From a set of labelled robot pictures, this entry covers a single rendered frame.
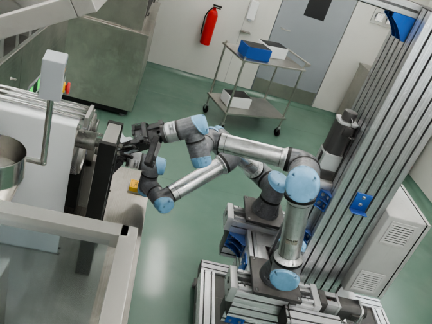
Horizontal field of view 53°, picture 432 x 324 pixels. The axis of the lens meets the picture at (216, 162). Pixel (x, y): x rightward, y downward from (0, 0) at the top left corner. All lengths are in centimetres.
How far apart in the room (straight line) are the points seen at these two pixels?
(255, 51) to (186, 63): 179
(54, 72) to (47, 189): 56
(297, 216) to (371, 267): 68
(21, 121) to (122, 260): 81
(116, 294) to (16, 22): 42
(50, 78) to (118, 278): 56
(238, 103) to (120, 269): 449
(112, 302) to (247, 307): 143
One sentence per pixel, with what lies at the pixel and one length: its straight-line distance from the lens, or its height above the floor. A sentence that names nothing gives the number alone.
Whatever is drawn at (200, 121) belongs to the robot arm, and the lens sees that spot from 154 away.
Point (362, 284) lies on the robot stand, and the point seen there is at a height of 83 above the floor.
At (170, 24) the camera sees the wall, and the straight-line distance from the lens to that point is 623.
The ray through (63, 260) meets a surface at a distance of 72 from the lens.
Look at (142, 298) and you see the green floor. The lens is 282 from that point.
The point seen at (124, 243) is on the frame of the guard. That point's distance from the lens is 74.
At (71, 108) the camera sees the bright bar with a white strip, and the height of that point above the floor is 145.
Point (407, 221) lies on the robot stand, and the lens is 206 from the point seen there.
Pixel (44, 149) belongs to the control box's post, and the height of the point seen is 146.
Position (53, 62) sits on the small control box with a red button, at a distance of 107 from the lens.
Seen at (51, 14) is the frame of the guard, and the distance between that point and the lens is 70.
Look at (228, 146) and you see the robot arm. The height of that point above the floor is 136.
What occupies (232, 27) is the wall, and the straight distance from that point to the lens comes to 624.
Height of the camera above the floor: 209
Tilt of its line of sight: 29 degrees down
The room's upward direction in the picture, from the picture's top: 19 degrees clockwise
